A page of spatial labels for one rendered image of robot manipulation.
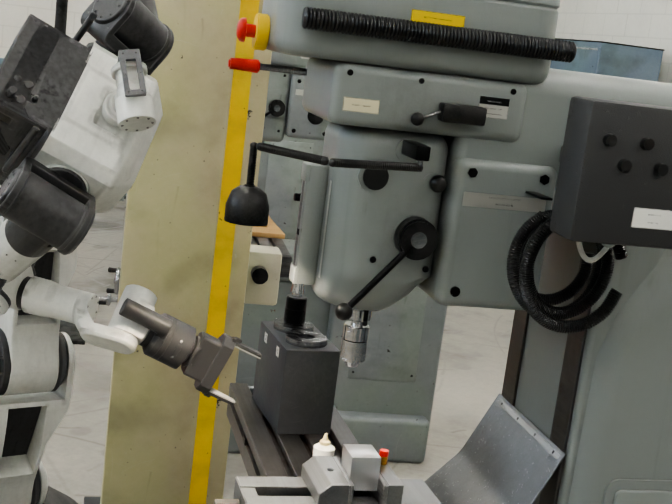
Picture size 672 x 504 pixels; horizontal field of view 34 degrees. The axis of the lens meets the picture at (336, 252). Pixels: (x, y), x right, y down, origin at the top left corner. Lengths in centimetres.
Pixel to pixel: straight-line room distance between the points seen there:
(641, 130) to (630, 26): 851
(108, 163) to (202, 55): 164
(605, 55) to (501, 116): 727
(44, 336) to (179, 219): 134
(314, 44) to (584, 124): 43
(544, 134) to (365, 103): 32
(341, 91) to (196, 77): 184
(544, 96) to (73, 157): 82
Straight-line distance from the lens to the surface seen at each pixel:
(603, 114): 163
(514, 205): 186
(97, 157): 195
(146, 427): 381
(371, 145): 179
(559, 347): 203
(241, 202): 175
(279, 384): 230
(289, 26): 174
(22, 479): 254
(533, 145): 187
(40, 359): 236
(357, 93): 175
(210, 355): 210
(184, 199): 360
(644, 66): 926
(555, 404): 204
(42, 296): 212
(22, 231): 193
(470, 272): 186
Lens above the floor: 176
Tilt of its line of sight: 11 degrees down
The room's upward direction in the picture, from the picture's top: 7 degrees clockwise
